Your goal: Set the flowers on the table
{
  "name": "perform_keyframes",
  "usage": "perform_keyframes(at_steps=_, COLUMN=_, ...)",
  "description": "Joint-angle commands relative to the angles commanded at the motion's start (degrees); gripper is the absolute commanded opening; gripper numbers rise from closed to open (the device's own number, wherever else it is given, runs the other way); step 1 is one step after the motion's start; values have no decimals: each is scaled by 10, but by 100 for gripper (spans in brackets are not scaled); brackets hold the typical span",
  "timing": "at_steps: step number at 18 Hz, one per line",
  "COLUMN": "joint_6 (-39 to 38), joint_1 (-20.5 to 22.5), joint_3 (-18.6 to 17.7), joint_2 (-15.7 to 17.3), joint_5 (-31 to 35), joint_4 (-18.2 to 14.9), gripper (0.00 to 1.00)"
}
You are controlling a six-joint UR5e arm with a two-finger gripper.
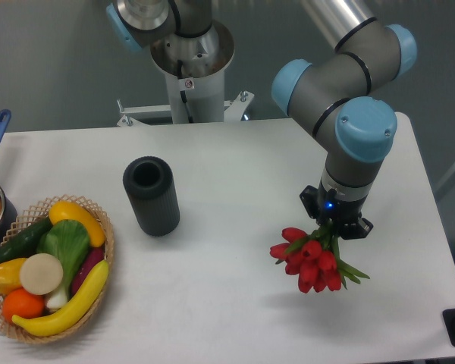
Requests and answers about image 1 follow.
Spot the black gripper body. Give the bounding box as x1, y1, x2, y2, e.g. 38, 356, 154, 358
300, 184, 373, 240

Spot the red tulip bouquet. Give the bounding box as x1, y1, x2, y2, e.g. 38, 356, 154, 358
269, 222, 370, 293

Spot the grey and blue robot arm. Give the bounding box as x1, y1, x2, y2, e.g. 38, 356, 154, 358
106, 1, 417, 240

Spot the dark grey ribbed vase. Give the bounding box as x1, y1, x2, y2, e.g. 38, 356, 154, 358
123, 156, 180, 237

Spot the purple sweet potato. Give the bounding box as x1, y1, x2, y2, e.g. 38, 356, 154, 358
70, 247, 104, 296

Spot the green bok choy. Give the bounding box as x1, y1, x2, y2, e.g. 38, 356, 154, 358
36, 220, 89, 312

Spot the yellow squash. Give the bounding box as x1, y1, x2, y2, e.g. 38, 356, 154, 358
49, 200, 105, 248

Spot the beige round disc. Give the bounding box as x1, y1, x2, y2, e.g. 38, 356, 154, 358
19, 253, 64, 296

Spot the yellow banana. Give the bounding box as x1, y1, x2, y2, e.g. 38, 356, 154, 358
12, 260, 109, 337

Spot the green cucumber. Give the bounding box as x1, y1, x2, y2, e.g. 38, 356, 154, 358
0, 218, 52, 264

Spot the orange fruit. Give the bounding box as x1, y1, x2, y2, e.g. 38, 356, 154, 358
2, 288, 45, 324

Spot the yellow bell pepper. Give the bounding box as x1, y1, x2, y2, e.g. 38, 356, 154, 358
0, 258, 27, 295

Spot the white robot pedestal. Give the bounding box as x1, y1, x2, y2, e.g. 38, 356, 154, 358
117, 20, 254, 127

